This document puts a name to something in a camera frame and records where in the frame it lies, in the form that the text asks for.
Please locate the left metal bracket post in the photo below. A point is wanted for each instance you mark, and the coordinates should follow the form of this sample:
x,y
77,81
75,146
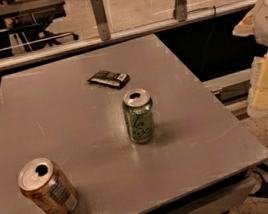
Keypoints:
x,y
101,19

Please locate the black snack bar wrapper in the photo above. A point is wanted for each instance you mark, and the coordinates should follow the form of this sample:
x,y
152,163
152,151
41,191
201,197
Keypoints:
x,y
111,79

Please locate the orange soda can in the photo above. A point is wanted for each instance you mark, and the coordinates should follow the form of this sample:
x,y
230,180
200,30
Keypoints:
x,y
43,182

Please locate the green La Croix can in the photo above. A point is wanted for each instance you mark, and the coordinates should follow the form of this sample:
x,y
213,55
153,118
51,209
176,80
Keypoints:
x,y
137,106

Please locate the black desk in background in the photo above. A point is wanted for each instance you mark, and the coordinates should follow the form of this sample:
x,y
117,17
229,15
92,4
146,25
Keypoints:
x,y
29,19

